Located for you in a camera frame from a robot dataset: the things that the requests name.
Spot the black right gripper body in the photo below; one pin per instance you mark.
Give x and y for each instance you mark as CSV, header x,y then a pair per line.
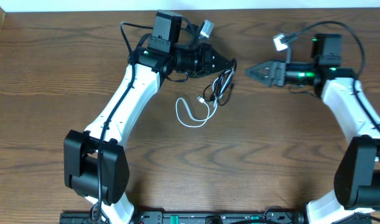
x,y
294,73

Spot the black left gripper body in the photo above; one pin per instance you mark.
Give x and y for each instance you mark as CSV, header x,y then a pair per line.
x,y
195,63

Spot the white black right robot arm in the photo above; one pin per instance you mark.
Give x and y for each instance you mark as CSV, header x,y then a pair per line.
x,y
356,191

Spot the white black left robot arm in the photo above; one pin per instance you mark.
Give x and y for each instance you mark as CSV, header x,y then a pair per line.
x,y
95,163

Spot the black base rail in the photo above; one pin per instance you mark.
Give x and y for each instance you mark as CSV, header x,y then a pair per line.
x,y
203,218

